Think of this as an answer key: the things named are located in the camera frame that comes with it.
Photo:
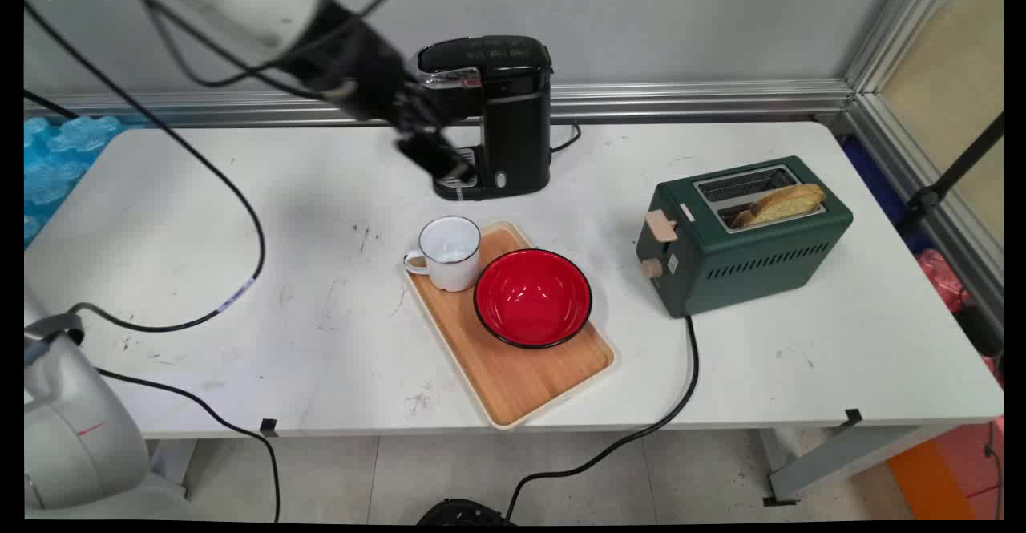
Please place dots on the horizontal aluminium frame rail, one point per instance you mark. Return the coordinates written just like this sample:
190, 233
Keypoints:
681, 100

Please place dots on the black tripod pole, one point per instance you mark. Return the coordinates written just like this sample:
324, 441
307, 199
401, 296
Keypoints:
954, 172

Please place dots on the wooden tray with cream rim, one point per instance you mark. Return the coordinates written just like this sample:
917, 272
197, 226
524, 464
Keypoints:
513, 381

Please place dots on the white enamel mug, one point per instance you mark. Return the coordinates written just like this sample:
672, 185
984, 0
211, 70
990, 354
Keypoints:
450, 256

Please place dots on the pink plastic bag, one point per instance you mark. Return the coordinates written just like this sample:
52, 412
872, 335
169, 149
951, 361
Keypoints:
942, 276

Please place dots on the black round object on floor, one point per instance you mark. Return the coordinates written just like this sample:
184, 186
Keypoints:
461, 513

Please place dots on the black coffee machine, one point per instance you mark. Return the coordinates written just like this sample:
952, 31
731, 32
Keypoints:
513, 116

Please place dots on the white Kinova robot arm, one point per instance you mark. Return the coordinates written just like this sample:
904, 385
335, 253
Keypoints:
76, 437

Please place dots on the red bowl with black rim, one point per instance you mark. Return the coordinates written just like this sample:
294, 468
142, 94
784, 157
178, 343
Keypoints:
533, 296

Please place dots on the black table edge clip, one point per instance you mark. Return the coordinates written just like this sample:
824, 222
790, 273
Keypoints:
268, 427
853, 417

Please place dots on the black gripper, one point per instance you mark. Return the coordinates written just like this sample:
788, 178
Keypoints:
357, 64

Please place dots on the grey table leg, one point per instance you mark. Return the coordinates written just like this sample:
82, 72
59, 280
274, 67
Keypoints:
842, 457

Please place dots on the aluminium frame corner post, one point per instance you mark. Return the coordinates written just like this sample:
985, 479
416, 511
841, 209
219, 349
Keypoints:
922, 132

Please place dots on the blue bubble wrap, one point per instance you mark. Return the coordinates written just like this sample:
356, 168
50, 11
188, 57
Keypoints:
56, 164

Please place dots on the toasted bread slice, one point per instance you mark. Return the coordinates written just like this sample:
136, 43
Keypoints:
785, 203

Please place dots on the green toaster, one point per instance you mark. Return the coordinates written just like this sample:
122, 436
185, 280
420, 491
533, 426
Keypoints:
745, 260

